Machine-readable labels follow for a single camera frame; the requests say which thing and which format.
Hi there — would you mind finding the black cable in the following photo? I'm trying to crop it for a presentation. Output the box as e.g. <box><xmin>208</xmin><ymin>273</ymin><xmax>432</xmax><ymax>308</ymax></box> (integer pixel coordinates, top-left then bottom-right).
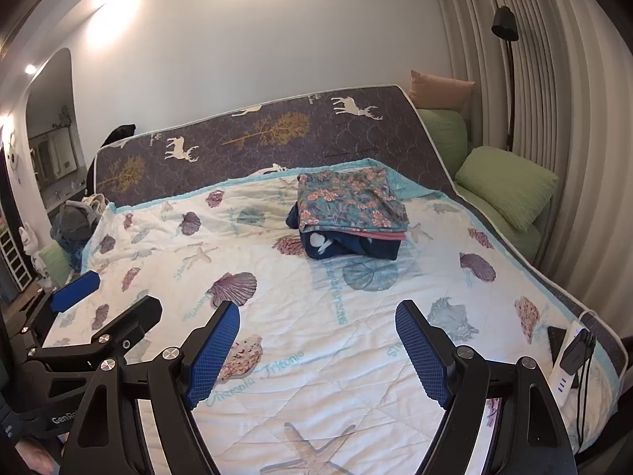
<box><xmin>574</xmin><ymin>336</ymin><xmax>601</xmax><ymax>451</ymax></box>

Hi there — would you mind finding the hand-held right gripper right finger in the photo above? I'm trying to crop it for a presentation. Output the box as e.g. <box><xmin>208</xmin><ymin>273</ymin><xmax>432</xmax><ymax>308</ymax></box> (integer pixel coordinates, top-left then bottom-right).
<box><xmin>394</xmin><ymin>299</ymin><xmax>579</xmax><ymax>475</ymax></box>

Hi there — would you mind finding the white seashell print quilt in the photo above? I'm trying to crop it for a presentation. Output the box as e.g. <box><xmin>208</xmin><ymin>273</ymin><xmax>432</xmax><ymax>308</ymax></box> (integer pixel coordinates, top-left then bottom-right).
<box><xmin>37</xmin><ymin>158</ymin><xmax>621</xmax><ymax>475</ymax></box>

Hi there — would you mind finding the white power strip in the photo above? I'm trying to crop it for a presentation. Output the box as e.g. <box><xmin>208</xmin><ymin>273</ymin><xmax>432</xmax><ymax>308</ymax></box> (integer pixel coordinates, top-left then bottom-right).
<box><xmin>551</xmin><ymin>324</ymin><xmax>594</xmax><ymax>399</ymax></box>

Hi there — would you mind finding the white ladder rack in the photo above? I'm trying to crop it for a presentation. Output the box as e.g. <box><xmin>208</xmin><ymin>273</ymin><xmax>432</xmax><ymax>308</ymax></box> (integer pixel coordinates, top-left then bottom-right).
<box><xmin>0</xmin><ymin>228</ymin><xmax>30</xmax><ymax>290</ymax></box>

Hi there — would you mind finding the purple deer print mattress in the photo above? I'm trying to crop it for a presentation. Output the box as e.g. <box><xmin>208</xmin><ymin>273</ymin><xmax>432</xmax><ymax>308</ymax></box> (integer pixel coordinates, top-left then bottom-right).
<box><xmin>93</xmin><ymin>84</ymin><xmax>629</xmax><ymax>357</ymax></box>

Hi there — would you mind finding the wall mirror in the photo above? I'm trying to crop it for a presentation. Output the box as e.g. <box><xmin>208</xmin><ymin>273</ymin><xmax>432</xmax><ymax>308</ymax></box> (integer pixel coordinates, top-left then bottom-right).
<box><xmin>30</xmin><ymin>129</ymin><xmax>80</xmax><ymax>184</ymax></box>

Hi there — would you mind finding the pile of grey clothes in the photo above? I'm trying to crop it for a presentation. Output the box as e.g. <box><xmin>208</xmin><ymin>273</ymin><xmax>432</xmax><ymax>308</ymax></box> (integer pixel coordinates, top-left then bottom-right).
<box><xmin>49</xmin><ymin>195</ymin><xmax>107</xmax><ymax>270</ymax></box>

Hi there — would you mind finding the black floor lamp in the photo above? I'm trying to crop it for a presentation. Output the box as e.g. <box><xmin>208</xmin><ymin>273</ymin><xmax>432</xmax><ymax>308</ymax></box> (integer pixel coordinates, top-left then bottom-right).
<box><xmin>491</xmin><ymin>6</ymin><xmax>520</xmax><ymax>152</ymax></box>

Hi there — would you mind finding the teal floral shirt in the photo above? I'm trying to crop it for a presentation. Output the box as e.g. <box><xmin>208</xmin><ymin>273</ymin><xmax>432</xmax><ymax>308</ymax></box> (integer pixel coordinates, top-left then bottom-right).
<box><xmin>297</xmin><ymin>167</ymin><xmax>410</xmax><ymax>234</ymax></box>

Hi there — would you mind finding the peach pillow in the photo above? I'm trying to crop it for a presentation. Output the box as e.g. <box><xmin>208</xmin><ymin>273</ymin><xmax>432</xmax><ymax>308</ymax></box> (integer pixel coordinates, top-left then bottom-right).
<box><xmin>409</xmin><ymin>70</ymin><xmax>476</xmax><ymax>112</ymax></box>

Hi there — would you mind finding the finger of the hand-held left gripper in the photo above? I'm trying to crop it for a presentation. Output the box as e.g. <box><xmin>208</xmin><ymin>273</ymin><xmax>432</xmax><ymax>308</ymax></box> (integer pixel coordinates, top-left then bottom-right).
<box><xmin>10</xmin><ymin>270</ymin><xmax>101</xmax><ymax>353</ymax></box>
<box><xmin>27</xmin><ymin>295</ymin><xmax>164</xmax><ymax>372</ymax></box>

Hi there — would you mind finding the beige pleated curtain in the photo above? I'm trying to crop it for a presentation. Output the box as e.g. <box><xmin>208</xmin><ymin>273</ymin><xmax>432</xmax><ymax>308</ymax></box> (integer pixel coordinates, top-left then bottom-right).
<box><xmin>430</xmin><ymin>0</ymin><xmax>633</xmax><ymax>337</ymax></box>

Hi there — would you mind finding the small green cushion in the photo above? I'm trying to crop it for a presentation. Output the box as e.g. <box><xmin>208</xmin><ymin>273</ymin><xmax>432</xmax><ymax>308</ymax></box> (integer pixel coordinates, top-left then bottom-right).
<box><xmin>40</xmin><ymin>245</ymin><xmax>75</xmax><ymax>288</ymax></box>

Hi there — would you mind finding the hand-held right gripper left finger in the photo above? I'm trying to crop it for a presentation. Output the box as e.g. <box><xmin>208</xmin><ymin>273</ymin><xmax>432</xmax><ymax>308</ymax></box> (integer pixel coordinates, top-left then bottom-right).
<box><xmin>59</xmin><ymin>299</ymin><xmax>241</xmax><ymax>475</ymax></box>

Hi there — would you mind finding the pink folded garment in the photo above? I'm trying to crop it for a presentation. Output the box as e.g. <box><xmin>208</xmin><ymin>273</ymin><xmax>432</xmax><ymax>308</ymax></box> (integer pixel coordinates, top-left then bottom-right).
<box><xmin>309</xmin><ymin>228</ymin><xmax>406</xmax><ymax>243</ymax></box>

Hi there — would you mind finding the large green pillow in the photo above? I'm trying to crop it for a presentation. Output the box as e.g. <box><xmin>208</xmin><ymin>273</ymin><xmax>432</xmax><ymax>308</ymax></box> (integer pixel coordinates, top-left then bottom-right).
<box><xmin>454</xmin><ymin>146</ymin><xmax>559</xmax><ymax>232</ymax></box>

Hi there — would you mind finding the navy star print garment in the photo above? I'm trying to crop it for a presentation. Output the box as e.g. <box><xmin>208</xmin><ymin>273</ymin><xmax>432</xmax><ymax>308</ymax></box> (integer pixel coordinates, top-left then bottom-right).
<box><xmin>287</xmin><ymin>205</ymin><xmax>407</xmax><ymax>262</ymax></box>

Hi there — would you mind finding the black flat device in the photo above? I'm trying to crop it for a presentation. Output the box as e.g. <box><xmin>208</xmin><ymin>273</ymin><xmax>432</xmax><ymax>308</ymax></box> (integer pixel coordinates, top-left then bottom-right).
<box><xmin>546</xmin><ymin>325</ymin><xmax>579</xmax><ymax>389</ymax></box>

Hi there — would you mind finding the person's left hand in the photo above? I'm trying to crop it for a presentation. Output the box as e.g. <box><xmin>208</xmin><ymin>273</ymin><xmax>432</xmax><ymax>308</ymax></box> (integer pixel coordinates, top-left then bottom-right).
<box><xmin>17</xmin><ymin>435</ymin><xmax>67</xmax><ymax>475</ymax></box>

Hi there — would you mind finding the black chair back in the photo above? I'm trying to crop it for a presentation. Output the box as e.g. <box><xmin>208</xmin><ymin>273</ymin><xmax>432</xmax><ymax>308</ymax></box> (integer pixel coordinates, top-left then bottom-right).
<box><xmin>86</xmin><ymin>123</ymin><xmax>136</xmax><ymax>199</ymax></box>

